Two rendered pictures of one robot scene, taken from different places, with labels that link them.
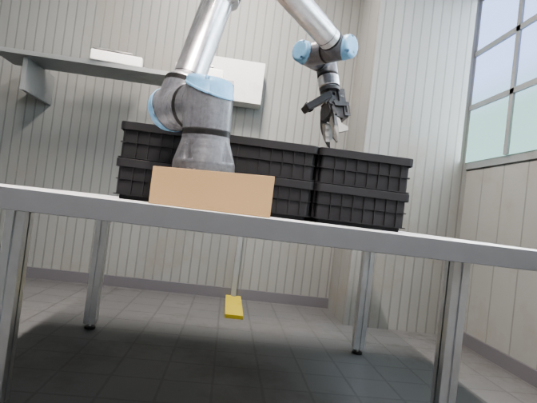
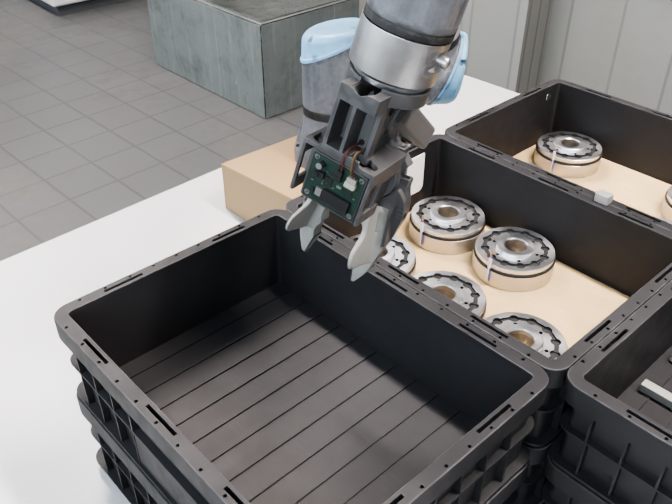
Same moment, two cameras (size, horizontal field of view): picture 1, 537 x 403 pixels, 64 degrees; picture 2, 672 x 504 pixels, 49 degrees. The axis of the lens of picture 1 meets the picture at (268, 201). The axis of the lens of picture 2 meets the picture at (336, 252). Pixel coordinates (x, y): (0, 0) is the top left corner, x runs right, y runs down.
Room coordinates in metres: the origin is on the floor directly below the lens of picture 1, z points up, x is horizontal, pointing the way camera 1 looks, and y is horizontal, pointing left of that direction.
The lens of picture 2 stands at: (1.93, -0.57, 1.41)
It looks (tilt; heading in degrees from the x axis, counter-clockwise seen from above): 35 degrees down; 141
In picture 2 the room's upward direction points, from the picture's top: straight up
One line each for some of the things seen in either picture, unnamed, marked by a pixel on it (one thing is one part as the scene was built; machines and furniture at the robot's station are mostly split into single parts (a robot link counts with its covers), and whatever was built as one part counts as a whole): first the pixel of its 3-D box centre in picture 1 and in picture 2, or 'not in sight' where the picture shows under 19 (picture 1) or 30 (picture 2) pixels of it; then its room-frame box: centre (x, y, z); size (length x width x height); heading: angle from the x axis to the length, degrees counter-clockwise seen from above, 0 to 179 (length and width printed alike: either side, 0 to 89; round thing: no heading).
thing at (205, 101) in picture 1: (207, 103); (341, 63); (1.04, 0.18, 0.96); 0.13 x 0.12 x 0.14; 45
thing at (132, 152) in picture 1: (178, 156); (607, 184); (1.47, 0.33, 0.87); 0.40 x 0.30 x 0.11; 3
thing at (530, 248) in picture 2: not in sight; (515, 246); (1.48, 0.10, 0.86); 0.05 x 0.05 x 0.01
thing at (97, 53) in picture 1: (119, 63); not in sight; (3.00, 1.17, 1.63); 0.37 x 0.35 x 0.09; 95
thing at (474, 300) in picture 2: not in sight; (442, 297); (1.49, -0.04, 0.86); 0.10 x 0.10 x 0.01
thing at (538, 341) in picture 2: not in sight; (520, 340); (1.60, -0.03, 0.86); 0.05 x 0.05 x 0.01
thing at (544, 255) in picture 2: not in sight; (514, 249); (1.48, 0.10, 0.86); 0.10 x 0.10 x 0.01
